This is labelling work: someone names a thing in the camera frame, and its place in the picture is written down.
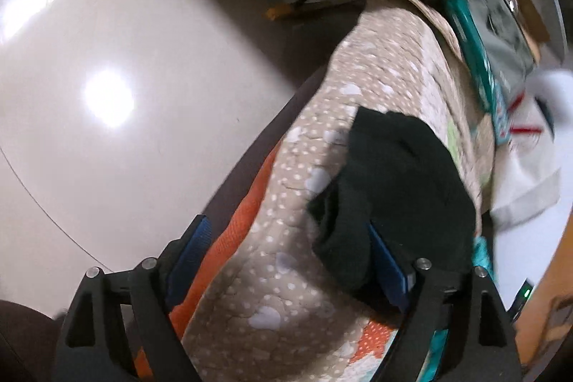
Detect white paper bag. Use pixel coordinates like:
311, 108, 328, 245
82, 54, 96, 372
490, 71, 573, 231

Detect teal plastic packet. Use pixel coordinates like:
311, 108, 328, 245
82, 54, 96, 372
443, 0, 513, 145

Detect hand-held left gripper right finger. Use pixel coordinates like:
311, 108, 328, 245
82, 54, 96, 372
365, 221, 524, 382

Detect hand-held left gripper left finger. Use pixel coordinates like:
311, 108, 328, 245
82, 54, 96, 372
51, 214, 213, 382

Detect black pants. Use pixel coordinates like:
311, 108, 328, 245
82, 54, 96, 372
308, 107, 476, 294

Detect grey fabric bag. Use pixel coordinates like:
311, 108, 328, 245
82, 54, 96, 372
466, 0, 542, 96

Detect patchwork quilt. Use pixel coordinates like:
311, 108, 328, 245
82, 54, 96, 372
134, 0, 497, 382

